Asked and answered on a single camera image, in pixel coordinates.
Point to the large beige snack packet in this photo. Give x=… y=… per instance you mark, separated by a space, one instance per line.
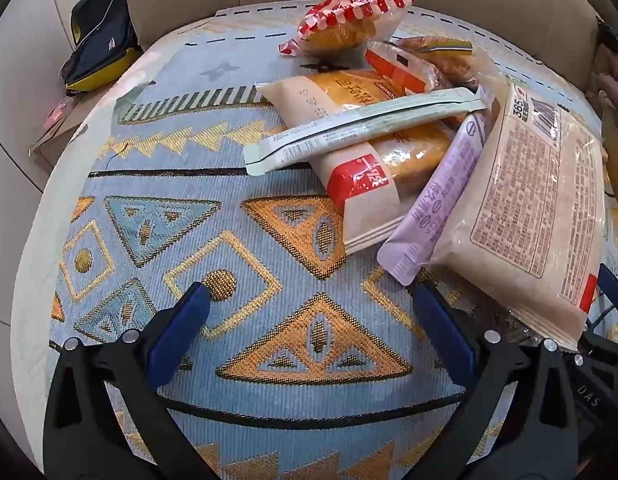
x=529 y=200

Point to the blue patterned blanket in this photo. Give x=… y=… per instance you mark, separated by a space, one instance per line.
x=239 y=260

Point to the red white striped bread packet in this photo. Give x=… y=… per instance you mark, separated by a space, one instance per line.
x=339 y=25

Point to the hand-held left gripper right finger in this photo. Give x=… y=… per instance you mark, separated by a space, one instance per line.
x=441 y=331

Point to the pink small item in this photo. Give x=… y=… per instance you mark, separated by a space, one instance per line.
x=58 y=112

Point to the long pale green packet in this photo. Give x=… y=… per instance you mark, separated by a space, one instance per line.
x=349 y=125

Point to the brown clothing pile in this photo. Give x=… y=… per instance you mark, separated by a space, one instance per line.
x=611 y=75

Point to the navy and yellow bag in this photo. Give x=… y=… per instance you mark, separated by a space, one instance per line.
x=99 y=35

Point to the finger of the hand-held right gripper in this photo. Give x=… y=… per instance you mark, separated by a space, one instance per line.
x=613 y=287

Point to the clear yellow label bread packet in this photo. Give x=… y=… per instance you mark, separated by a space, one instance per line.
x=456 y=66

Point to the golden toast bread packet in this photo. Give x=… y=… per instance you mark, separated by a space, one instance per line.
x=369 y=182

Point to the orange red label pastry packet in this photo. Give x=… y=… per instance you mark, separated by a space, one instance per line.
x=399 y=71

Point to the purple snack packet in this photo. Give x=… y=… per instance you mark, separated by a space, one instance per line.
x=429 y=210

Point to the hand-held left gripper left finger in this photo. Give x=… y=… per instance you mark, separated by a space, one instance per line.
x=181 y=321

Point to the cardboard box with pink item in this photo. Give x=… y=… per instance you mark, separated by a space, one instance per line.
x=64 y=132

